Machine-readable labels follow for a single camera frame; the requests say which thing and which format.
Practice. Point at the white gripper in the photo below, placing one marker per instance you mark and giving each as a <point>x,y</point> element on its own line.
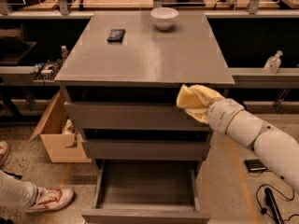
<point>222,114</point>

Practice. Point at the yellow sponge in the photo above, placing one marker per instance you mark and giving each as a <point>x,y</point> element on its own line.
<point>188,98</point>

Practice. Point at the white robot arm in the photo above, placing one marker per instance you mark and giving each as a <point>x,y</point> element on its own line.
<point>277,151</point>

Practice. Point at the grey drawer cabinet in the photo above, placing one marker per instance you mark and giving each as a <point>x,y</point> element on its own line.
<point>147,68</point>

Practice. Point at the grey middle drawer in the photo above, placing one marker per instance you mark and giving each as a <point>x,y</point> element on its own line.
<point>148,150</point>

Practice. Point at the grey drawer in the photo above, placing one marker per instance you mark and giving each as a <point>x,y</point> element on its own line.
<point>148,150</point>
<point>145,192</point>
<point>131,117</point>

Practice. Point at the grey bottom drawer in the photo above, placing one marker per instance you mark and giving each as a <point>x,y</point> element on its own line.
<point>145,192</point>

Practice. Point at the grey top drawer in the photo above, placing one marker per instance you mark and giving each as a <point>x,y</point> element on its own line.
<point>131,117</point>

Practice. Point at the black power adapter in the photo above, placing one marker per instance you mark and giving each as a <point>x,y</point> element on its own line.
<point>255,166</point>

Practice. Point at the clear pump bottle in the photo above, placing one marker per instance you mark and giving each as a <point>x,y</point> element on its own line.
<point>273,63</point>

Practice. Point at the white bowl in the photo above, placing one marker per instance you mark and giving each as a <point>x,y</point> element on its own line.
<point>164,17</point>

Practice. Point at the dark blue snack packet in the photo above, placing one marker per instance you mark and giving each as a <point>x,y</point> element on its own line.
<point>116,35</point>

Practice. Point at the black power strip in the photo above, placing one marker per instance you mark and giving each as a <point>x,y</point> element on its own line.
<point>270,200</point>

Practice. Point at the cardboard box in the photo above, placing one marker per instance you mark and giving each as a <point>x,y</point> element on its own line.
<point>61,141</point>

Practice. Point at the small clear bottle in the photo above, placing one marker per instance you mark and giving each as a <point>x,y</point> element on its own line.
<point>64,53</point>

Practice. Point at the black white patterned tray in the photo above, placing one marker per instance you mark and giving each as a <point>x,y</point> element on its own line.
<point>49,69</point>

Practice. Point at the white red sneaker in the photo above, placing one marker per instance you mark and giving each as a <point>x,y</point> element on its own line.
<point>51,200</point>
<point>4,150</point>

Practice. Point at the white trouser leg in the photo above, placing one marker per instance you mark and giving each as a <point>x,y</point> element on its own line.
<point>16,193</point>

